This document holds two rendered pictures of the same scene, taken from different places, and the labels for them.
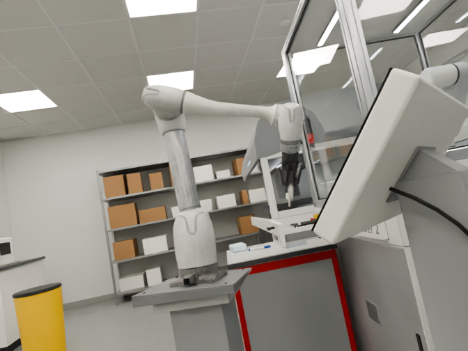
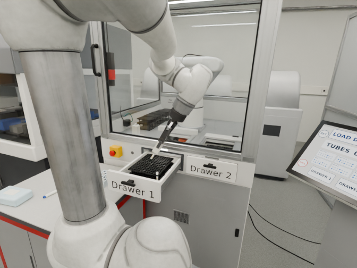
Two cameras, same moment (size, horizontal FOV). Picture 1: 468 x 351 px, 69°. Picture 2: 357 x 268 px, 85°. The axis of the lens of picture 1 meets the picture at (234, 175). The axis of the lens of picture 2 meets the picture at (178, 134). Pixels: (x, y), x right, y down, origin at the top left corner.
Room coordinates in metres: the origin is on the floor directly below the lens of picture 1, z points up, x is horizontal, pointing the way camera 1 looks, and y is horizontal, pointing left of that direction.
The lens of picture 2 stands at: (1.19, 0.52, 1.41)
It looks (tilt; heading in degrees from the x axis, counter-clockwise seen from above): 18 degrees down; 292
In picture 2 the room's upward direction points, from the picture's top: 2 degrees clockwise
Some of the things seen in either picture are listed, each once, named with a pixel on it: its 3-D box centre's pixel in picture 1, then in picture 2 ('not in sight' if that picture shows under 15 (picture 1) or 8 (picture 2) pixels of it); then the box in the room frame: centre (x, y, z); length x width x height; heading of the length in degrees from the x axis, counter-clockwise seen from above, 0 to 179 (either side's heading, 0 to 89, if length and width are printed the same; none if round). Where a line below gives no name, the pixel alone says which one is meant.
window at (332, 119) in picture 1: (322, 102); (170, 58); (1.68, -0.51, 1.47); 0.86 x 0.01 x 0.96; 3
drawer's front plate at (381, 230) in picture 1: (366, 223); (210, 168); (1.40, -0.49, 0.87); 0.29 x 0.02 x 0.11; 3
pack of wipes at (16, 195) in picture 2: (237, 247); (13, 195); (2.28, 0.06, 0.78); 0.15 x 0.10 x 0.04; 10
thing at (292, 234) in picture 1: (319, 227); (153, 168); (1.71, -0.37, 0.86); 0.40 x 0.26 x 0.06; 93
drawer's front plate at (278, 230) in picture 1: (277, 233); (133, 185); (1.70, -0.16, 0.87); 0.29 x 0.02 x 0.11; 3
